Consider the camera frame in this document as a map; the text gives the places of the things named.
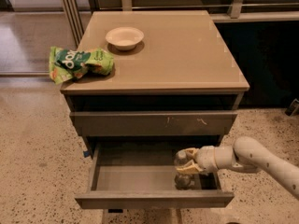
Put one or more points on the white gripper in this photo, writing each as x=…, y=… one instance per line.
x=206, y=159

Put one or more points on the clear plastic water bottle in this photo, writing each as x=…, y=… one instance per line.
x=182, y=181

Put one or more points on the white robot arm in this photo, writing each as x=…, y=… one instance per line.
x=245, y=155

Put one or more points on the grey drawer cabinet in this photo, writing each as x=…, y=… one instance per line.
x=182, y=64

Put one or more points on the grey open middle drawer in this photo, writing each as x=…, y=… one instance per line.
x=141, y=175

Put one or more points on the grey top drawer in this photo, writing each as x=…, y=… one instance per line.
x=163, y=123

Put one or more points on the blue tape piece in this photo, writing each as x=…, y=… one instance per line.
x=86, y=154

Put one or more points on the dark object on floor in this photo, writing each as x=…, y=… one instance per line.
x=293, y=108

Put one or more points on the white bowl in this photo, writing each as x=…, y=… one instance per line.
x=124, y=38

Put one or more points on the green chip bag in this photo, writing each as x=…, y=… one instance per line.
x=66, y=64

